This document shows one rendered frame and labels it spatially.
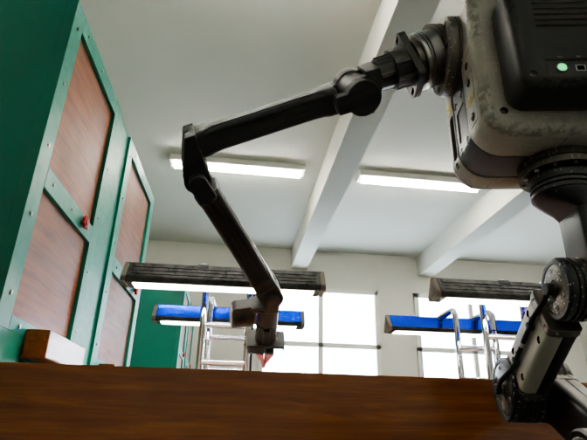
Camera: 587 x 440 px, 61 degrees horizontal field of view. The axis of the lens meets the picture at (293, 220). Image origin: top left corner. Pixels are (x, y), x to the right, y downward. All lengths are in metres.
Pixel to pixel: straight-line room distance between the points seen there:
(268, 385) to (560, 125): 0.79
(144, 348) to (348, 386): 3.15
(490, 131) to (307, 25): 2.52
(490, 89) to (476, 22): 0.16
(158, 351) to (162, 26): 2.41
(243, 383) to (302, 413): 0.15
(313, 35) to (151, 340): 2.61
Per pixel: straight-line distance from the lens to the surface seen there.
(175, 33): 3.53
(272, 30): 3.40
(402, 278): 7.18
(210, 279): 1.53
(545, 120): 0.96
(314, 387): 1.19
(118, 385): 1.22
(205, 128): 1.04
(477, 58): 1.02
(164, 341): 4.22
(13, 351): 1.39
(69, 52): 1.61
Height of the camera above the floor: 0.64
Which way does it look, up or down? 23 degrees up
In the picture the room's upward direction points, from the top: 1 degrees clockwise
